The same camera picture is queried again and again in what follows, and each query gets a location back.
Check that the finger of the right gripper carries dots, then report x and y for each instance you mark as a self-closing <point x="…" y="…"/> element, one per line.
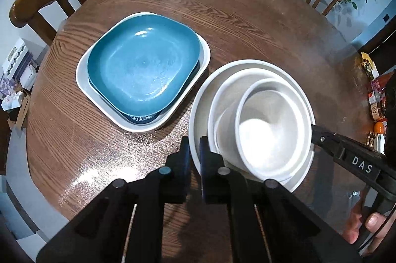
<point x="329" y="141"/>

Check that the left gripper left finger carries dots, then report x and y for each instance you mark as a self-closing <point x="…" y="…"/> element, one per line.
<point x="177" y="181"/>

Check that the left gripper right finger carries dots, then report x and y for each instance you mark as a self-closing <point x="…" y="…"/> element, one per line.
<point x="214" y="175"/>

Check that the white ramekin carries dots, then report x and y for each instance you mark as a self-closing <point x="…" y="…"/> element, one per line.
<point x="273" y="130"/>

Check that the large white bowl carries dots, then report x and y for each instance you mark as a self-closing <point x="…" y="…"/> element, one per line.
<point x="200" y="114"/>

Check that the cream ribbed bowl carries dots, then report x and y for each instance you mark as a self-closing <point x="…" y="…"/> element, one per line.
<point x="221" y="122"/>

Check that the blue square dish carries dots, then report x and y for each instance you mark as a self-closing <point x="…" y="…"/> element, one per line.
<point x="142" y="63"/>

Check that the person's right hand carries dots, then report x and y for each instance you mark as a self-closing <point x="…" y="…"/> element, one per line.
<point x="372" y="224"/>

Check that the orange fruit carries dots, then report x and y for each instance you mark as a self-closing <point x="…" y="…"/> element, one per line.
<point x="380" y="127"/>

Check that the brown paste jar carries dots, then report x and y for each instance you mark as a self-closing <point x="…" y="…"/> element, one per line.
<point x="378" y="110"/>

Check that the yellow snack packet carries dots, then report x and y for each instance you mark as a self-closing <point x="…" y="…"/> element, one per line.
<point x="369" y="66"/>

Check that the white box on floor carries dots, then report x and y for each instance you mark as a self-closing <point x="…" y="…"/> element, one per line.
<point x="20" y="66"/>

